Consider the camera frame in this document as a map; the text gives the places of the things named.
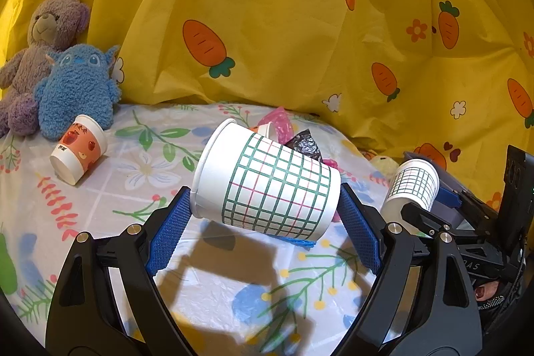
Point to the yellow carrot print curtain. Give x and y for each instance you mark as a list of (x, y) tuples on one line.
[(292, 26)]

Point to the blue plush toy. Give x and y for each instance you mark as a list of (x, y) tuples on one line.
[(75, 89)]

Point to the person's right hand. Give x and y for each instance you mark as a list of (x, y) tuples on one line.
[(486, 291)]

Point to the white grid paper cup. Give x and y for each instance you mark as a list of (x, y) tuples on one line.
[(271, 189), (411, 181)]

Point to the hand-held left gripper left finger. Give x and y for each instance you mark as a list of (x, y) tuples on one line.
[(169, 231)]

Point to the orange paper cup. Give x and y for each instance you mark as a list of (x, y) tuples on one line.
[(79, 147), (265, 130)]

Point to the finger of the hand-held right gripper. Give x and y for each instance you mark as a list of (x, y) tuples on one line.
[(446, 196), (419, 214)]

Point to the black plastic bag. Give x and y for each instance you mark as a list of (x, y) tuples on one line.
[(306, 145)]

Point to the pink plastic bag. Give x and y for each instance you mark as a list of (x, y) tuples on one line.
[(279, 120)]

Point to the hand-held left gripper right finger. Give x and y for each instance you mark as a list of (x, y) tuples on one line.
[(361, 231)]

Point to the purple teddy bear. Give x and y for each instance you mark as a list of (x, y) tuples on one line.
[(54, 22)]

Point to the blue textured scrubbing pad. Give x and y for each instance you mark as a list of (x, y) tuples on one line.
[(300, 242)]

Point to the floral plastic tablecloth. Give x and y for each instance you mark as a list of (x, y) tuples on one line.
[(125, 181)]

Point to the yellow chick plush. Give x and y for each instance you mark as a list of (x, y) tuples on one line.
[(384, 164)]

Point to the person's right forearm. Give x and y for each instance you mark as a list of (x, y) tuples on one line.
[(504, 310)]

